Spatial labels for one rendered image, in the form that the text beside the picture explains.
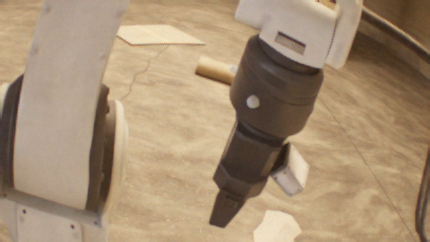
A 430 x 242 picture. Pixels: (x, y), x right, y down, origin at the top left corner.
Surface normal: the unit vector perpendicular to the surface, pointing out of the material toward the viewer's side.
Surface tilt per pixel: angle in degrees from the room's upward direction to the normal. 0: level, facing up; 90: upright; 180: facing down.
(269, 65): 61
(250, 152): 107
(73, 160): 71
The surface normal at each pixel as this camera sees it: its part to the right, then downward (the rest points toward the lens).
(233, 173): 0.26, -0.72
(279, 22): -0.26, 0.59
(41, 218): 0.33, 0.03
